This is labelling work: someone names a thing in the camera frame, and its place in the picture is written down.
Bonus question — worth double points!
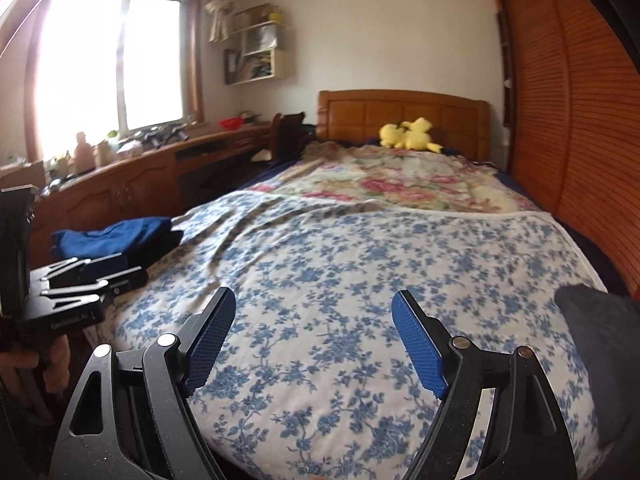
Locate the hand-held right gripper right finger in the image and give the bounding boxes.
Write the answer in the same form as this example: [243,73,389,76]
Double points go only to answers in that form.
[391,290,578,480]

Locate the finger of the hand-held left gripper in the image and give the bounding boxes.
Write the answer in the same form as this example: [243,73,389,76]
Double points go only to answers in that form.
[40,267,149,307]
[30,254,129,288]

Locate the wooden bed headboard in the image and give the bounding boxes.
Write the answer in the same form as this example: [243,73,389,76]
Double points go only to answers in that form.
[316,90,491,163]

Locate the person's left hand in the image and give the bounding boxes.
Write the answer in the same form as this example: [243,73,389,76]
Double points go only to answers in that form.
[0,340,72,395]

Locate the row of books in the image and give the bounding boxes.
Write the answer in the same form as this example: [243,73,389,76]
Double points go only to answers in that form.
[225,50,273,84]

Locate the dark grey garment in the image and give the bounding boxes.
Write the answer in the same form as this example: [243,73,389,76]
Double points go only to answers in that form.
[554,284,640,448]

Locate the wooden slatted wardrobe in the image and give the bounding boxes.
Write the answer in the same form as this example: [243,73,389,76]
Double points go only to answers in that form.
[487,0,640,301]

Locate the pale plastic bottle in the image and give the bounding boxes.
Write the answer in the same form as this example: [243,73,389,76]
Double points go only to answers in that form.
[74,131,96,171]

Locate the wooden chair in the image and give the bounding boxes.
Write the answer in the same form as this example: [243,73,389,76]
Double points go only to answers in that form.
[265,111,307,163]

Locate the yellow plush toy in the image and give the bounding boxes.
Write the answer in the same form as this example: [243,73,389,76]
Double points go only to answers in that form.
[378,117,445,153]

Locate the window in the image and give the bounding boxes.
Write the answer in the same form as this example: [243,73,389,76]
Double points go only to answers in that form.
[25,0,206,161]

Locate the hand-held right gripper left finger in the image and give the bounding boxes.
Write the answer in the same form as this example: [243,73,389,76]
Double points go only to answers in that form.
[49,287,237,480]

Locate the white paper bag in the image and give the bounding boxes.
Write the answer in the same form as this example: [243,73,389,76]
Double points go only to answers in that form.
[245,27,278,54]

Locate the blue suit jacket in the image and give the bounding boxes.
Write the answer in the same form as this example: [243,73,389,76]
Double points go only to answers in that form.
[51,216,175,261]

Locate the wooden desk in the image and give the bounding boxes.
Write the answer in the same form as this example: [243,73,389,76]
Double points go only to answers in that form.
[0,125,281,281]

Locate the pink floral quilt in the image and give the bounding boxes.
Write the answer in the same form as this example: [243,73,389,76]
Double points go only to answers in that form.
[250,140,553,216]

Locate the tied beige curtain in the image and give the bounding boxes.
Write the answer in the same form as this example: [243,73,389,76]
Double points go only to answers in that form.
[205,0,250,43]

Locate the black metal gadget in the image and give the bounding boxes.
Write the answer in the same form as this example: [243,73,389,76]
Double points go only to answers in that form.
[132,121,191,147]

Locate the white wall shelf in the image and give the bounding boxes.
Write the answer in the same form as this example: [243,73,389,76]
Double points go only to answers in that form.
[222,4,291,86]

